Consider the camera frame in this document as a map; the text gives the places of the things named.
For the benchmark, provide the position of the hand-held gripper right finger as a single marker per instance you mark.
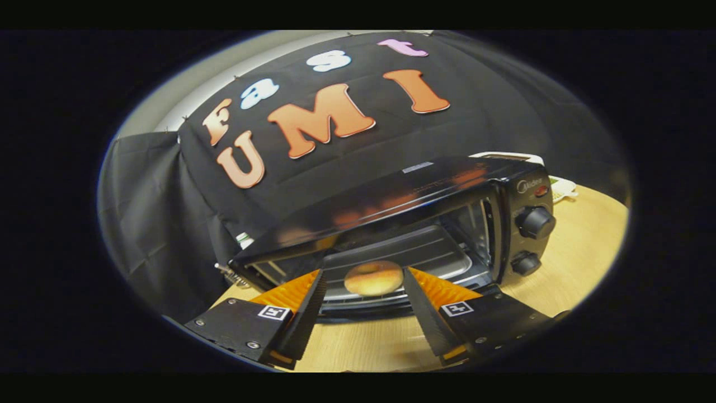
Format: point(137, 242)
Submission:
point(428, 319)

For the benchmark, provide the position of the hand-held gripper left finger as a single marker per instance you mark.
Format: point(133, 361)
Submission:
point(307, 319)

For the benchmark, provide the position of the brown bagel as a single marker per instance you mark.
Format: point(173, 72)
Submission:
point(373, 278)

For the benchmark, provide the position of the black toaster oven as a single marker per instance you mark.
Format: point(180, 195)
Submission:
point(520, 224)

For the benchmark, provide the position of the white bottle with green label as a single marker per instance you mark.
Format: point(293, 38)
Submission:
point(244, 240)

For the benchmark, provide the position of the white countertop appliance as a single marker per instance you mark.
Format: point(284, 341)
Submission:
point(503, 156)

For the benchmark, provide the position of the white dish with green items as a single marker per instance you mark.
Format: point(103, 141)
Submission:
point(562, 187)

